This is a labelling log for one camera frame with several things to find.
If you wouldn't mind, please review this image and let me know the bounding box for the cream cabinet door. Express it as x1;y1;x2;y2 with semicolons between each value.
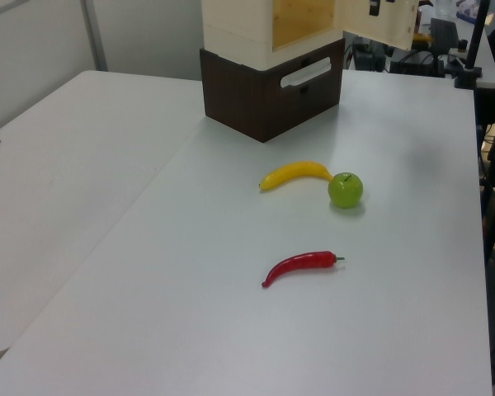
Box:
332;0;418;52

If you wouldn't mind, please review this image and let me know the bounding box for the cream plastic cabinet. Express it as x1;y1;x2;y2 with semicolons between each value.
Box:
200;0;347;69

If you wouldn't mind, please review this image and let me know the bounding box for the black electronics box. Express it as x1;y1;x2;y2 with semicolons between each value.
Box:
346;35;450;78

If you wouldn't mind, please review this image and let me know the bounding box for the dark brown drawer box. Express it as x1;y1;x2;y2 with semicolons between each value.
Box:
198;38;347;144

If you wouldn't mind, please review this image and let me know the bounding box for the yellow toy banana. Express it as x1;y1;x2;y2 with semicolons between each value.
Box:
258;160;336;193

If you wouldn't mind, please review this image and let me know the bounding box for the green toy apple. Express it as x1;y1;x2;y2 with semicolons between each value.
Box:
327;172;365;210

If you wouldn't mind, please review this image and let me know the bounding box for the red toy chili pepper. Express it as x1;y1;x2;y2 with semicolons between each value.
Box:
260;249;347;290

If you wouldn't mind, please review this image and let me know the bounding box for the white drawer handle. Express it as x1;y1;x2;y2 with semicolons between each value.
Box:
280;56;332;89

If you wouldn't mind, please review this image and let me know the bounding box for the black camera stand clamp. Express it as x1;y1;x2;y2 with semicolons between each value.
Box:
453;0;493;89

